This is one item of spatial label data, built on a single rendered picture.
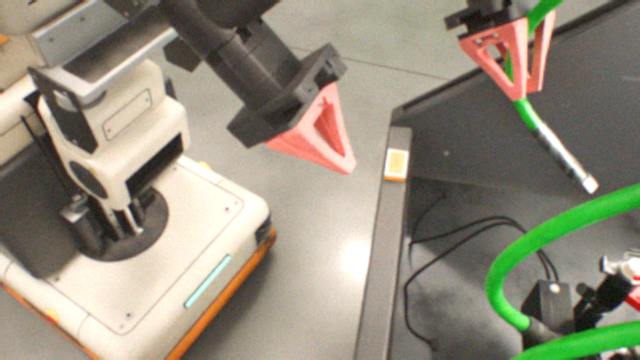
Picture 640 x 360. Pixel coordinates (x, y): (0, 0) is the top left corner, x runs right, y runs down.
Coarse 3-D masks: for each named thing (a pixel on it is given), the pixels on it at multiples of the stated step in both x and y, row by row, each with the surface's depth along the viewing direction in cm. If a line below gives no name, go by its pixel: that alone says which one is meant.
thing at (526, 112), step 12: (540, 0) 48; (552, 0) 46; (564, 0) 46; (540, 12) 48; (528, 24) 49; (528, 36) 50; (516, 108) 56; (528, 108) 56; (528, 120) 56; (540, 120) 57
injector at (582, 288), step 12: (612, 276) 53; (624, 276) 52; (576, 288) 57; (588, 288) 56; (600, 288) 56; (612, 288) 54; (624, 288) 53; (636, 288) 53; (588, 300) 57; (600, 300) 56; (612, 300) 55; (624, 300) 55; (588, 312) 59; (600, 312) 58; (576, 324) 62; (588, 324) 60
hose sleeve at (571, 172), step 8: (536, 128) 56; (544, 128) 56; (536, 136) 57; (544, 136) 56; (552, 136) 57; (544, 144) 57; (552, 144) 57; (560, 144) 57; (552, 152) 57; (560, 152) 57; (568, 152) 57; (560, 160) 57; (568, 160) 57; (576, 160) 57; (560, 168) 58; (568, 168) 57; (576, 168) 57; (568, 176) 58; (576, 176) 57; (584, 176) 57
